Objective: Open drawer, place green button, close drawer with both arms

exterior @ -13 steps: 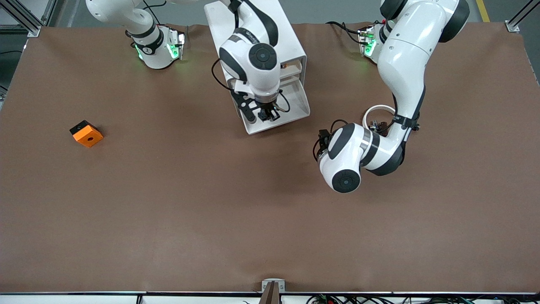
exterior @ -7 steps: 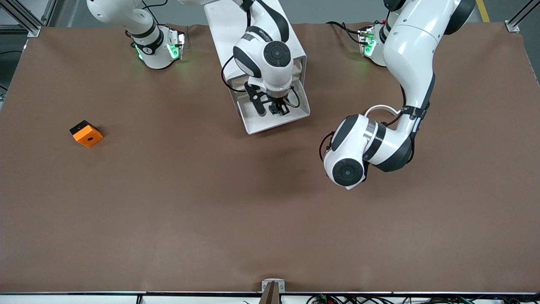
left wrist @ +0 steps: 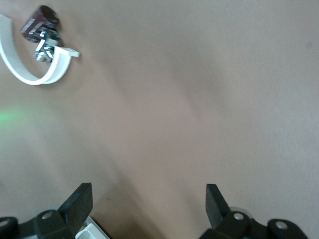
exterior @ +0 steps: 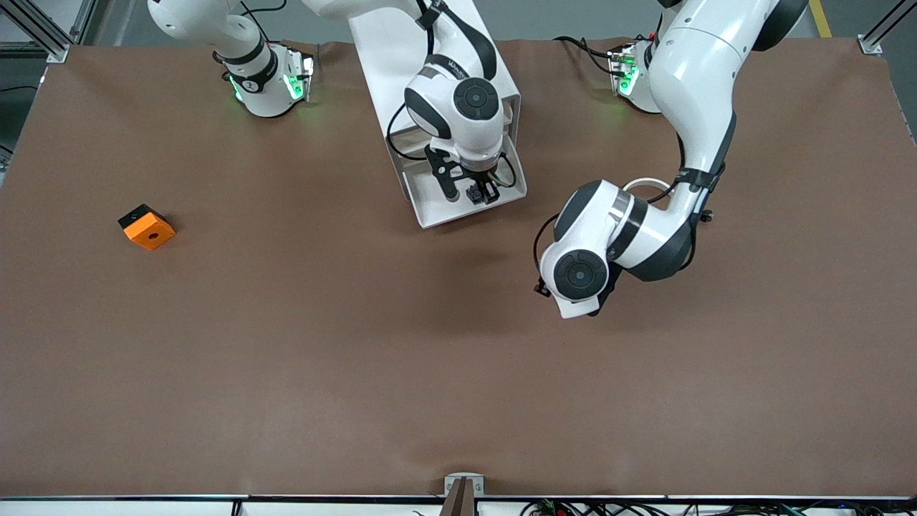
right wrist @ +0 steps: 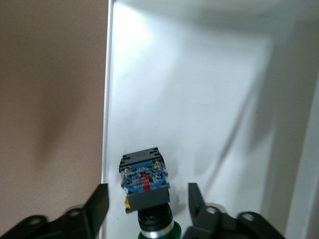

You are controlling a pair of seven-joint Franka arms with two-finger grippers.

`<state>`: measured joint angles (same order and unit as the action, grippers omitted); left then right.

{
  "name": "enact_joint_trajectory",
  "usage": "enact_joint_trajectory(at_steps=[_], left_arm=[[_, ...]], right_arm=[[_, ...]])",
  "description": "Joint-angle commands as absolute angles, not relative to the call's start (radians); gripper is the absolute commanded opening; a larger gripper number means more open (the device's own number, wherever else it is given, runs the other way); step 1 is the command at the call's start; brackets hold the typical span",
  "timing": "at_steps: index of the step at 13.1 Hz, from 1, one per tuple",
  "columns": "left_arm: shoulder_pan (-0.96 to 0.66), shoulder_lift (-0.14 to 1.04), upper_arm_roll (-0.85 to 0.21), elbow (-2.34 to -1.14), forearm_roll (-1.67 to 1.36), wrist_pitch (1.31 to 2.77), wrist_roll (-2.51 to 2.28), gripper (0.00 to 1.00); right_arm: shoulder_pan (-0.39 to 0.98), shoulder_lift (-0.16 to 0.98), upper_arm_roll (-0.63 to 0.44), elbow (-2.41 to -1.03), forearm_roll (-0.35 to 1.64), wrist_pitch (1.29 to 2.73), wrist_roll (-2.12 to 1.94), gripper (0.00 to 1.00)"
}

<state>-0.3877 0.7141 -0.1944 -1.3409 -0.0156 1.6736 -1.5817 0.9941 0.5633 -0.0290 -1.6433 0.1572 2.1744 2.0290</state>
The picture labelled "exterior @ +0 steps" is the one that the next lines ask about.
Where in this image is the white looped cable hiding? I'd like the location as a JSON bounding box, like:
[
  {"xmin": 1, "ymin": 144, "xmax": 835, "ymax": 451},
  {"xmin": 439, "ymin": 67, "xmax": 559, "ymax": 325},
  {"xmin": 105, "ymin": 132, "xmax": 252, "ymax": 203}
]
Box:
[{"xmin": 622, "ymin": 177, "xmax": 680, "ymax": 205}]

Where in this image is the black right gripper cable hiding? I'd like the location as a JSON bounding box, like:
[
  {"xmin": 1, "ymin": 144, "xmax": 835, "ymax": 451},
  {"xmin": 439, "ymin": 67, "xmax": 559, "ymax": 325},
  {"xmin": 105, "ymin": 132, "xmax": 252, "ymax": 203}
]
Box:
[{"xmin": 385, "ymin": 104, "xmax": 434, "ymax": 163}]

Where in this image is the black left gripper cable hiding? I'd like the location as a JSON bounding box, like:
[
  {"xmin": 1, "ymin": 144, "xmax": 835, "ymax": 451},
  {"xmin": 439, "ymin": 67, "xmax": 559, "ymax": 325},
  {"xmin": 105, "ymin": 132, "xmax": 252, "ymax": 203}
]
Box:
[{"xmin": 532, "ymin": 211, "xmax": 561, "ymax": 282}]

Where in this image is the white table edge rail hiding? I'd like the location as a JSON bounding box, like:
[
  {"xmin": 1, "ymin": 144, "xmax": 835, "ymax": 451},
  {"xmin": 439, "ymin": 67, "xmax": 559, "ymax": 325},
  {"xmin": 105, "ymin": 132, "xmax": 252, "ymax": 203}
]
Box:
[{"xmin": 0, "ymin": 494, "xmax": 917, "ymax": 516}]

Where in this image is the orange and black block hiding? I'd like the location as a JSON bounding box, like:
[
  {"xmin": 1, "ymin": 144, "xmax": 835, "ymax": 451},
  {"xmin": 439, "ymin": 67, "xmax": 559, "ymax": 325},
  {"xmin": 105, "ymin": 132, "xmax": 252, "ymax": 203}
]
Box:
[{"xmin": 117, "ymin": 203, "xmax": 177, "ymax": 252}]

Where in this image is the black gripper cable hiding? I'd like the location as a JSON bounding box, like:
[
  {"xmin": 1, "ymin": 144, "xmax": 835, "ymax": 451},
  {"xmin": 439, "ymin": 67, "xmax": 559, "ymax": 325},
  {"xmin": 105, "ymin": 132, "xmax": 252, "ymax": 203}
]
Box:
[
  {"xmin": 532, "ymin": 211, "xmax": 561, "ymax": 282},
  {"xmin": 385, "ymin": 104, "xmax": 434, "ymax": 163}
]

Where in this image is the black arm base cable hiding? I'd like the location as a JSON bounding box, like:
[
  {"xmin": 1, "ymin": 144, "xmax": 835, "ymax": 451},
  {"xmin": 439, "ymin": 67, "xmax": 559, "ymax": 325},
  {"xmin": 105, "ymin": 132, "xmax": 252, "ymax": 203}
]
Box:
[{"xmin": 553, "ymin": 34, "xmax": 618, "ymax": 78}]

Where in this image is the brown table mat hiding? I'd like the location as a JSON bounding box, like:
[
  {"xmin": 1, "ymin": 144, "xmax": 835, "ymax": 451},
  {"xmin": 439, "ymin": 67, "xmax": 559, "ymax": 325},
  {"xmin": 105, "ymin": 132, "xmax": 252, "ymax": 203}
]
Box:
[{"xmin": 0, "ymin": 37, "xmax": 917, "ymax": 499}]

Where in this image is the black cable bundle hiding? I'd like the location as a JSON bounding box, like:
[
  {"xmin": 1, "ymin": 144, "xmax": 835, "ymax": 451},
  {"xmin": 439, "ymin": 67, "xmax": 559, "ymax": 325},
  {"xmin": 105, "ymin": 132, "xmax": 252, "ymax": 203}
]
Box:
[{"xmin": 522, "ymin": 500, "xmax": 917, "ymax": 516}]

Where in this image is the grey metal bracket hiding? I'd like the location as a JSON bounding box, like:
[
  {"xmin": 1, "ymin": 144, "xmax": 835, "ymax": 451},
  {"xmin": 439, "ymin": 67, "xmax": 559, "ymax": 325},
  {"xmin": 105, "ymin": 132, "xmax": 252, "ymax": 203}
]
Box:
[{"xmin": 438, "ymin": 473, "xmax": 486, "ymax": 516}]

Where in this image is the white drawer cabinet frame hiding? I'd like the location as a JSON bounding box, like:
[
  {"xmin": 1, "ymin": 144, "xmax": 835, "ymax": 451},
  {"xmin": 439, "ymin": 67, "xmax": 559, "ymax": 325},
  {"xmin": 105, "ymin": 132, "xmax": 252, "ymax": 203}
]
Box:
[{"xmin": 348, "ymin": 0, "xmax": 522, "ymax": 206}]

